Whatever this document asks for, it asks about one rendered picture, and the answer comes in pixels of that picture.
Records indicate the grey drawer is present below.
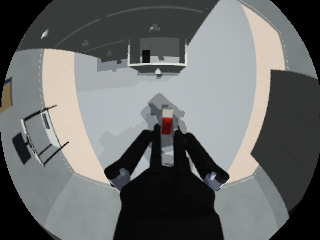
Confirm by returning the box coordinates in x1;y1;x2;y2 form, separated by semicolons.
84;40;128;58
128;37;187;75
106;6;203;39
84;0;211;14
55;18;123;52
19;0;96;49

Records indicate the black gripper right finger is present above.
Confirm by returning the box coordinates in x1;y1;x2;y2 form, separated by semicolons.
171;116;229;195

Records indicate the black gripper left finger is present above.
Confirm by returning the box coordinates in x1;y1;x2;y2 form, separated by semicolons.
104;115;163;194

